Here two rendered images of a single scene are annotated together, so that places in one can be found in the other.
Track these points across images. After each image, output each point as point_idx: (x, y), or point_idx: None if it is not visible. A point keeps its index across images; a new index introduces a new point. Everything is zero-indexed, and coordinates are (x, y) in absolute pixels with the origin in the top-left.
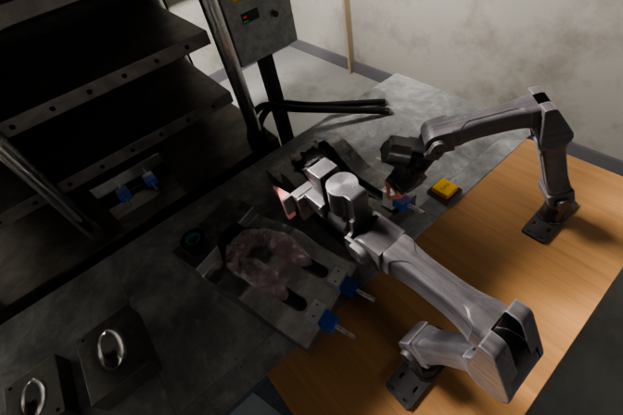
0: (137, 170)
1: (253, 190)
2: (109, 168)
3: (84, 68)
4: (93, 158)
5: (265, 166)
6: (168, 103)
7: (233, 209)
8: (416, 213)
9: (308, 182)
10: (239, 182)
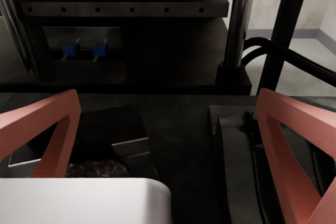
0: (92, 33)
1: (179, 121)
2: (69, 15)
3: None
4: None
5: (214, 105)
6: None
7: (123, 124)
8: None
9: (144, 192)
10: (173, 103)
